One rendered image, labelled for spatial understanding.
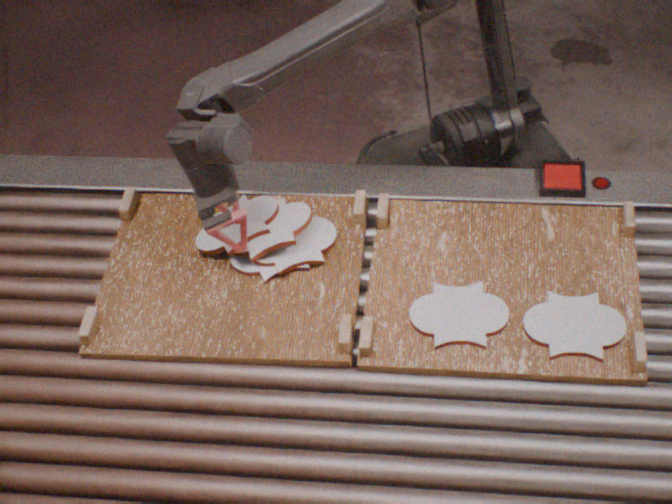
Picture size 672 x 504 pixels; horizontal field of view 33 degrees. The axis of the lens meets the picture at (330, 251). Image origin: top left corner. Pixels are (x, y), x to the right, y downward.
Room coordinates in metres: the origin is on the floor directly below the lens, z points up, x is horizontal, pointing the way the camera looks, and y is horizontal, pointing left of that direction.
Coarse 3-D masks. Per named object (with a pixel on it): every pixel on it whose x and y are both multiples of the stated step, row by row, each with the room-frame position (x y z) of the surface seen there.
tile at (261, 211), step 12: (240, 204) 1.35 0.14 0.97; (252, 204) 1.34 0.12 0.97; (264, 204) 1.32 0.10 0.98; (276, 204) 1.31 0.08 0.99; (252, 216) 1.30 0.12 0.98; (264, 216) 1.29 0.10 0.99; (276, 216) 1.29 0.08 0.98; (228, 228) 1.29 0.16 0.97; (252, 228) 1.27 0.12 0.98; (264, 228) 1.26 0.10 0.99; (204, 240) 1.28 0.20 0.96; (216, 240) 1.27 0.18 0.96; (240, 240) 1.25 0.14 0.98; (204, 252) 1.26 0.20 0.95; (216, 252) 1.25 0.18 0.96; (228, 252) 1.23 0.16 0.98
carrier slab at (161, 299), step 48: (144, 240) 1.32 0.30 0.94; (192, 240) 1.30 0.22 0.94; (336, 240) 1.27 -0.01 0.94; (144, 288) 1.21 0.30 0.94; (192, 288) 1.20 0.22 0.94; (240, 288) 1.19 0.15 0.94; (288, 288) 1.18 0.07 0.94; (336, 288) 1.17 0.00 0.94; (96, 336) 1.12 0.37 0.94; (144, 336) 1.11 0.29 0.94; (192, 336) 1.10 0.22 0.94; (240, 336) 1.09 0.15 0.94; (288, 336) 1.08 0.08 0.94; (336, 336) 1.07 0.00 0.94
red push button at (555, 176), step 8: (544, 168) 1.40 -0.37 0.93; (552, 168) 1.40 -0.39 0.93; (560, 168) 1.39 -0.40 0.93; (568, 168) 1.39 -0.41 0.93; (576, 168) 1.39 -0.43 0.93; (544, 176) 1.38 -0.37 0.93; (552, 176) 1.38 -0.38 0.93; (560, 176) 1.37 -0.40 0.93; (568, 176) 1.37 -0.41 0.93; (576, 176) 1.37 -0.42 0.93; (544, 184) 1.36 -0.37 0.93; (552, 184) 1.36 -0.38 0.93; (560, 184) 1.35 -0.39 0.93; (568, 184) 1.35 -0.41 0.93; (576, 184) 1.35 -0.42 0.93
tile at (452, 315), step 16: (448, 288) 1.13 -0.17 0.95; (464, 288) 1.13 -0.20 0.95; (480, 288) 1.13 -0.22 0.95; (416, 304) 1.11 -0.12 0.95; (432, 304) 1.10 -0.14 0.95; (448, 304) 1.10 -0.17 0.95; (464, 304) 1.10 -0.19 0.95; (480, 304) 1.09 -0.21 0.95; (496, 304) 1.09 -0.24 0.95; (416, 320) 1.08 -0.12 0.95; (432, 320) 1.07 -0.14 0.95; (448, 320) 1.07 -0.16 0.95; (464, 320) 1.07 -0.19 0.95; (480, 320) 1.06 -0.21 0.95; (496, 320) 1.06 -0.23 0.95; (432, 336) 1.05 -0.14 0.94; (448, 336) 1.04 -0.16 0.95; (464, 336) 1.04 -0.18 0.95; (480, 336) 1.03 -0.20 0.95
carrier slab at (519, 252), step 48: (384, 240) 1.26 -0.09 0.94; (432, 240) 1.25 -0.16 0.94; (480, 240) 1.24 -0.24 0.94; (528, 240) 1.23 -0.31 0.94; (576, 240) 1.22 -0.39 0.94; (624, 240) 1.20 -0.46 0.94; (384, 288) 1.16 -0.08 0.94; (432, 288) 1.15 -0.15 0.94; (528, 288) 1.13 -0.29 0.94; (576, 288) 1.12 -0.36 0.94; (624, 288) 1.11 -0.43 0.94; (384, 336) 1.06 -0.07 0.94; (624, 384) 0.94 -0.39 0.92
